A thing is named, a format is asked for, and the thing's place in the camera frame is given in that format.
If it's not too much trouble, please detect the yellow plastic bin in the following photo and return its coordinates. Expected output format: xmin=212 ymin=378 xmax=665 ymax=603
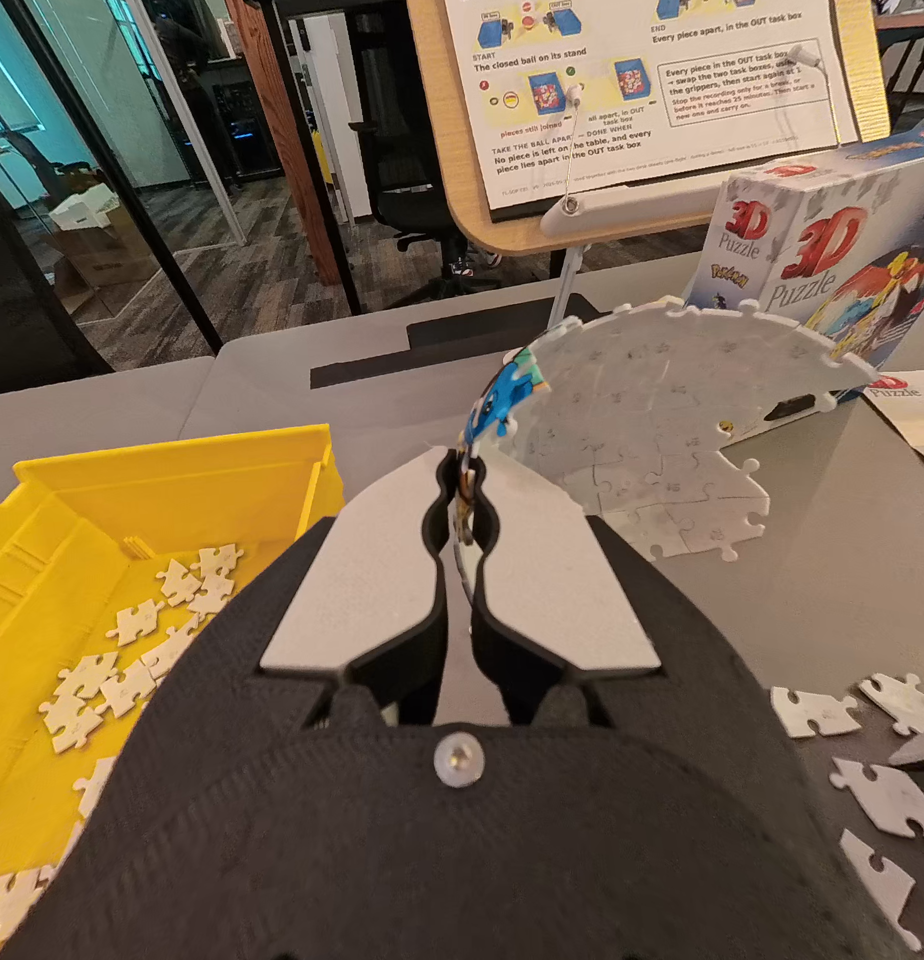
xmin=0 ymin=423 xmax=347 ymax=886

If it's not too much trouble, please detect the folded instruction leaflet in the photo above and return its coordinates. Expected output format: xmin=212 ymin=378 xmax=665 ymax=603
xmin=863 ymin=369 xmax=924 ymax=477

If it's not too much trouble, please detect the cardboard box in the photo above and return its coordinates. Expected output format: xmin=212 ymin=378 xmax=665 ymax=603
xmin=53 ymin=217 xmax=163 ymax=316

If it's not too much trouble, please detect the printed instruction sheet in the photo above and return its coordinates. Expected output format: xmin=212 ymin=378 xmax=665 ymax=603
xmin=443 ymin=0 xmax=861 ymax=200

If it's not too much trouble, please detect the wooden board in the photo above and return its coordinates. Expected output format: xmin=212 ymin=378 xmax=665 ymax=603
xmin=405 ymin=0 xmax=894 ymax=258

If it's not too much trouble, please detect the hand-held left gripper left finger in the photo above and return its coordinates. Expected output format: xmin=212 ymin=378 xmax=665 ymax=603
xmin=259 ymin=446 xmax=457 ymax=727

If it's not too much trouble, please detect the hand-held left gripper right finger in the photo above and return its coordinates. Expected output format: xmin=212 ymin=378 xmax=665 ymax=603
xmin=458 ymin=446 xmax=662 ymax=727

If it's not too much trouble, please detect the wooden post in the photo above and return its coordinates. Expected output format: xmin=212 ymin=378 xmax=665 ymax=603
xmin=225 ymin=0 xmax=345 ymax=288

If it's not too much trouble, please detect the black office chair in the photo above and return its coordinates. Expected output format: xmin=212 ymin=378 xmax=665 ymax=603
xmin=348 ymin=112 xmax=508 ymax=301

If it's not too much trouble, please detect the white box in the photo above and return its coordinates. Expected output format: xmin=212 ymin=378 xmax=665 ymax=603
xmin=48 ymin=183 xmax=122 ymax=234

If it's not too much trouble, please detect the black cable slot cover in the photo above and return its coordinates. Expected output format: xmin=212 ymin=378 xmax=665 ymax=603
xmin=309 ymin=292 xmax=606 ymax=390

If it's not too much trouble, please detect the partly built puzzle ball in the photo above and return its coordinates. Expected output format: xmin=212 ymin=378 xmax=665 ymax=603
xmin=456 ymin=296 xmax=879 ymax=601

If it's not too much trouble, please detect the printed puzzle box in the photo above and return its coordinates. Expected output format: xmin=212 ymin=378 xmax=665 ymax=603
xmin=683 ymin=126 xmax=924 ymax=445

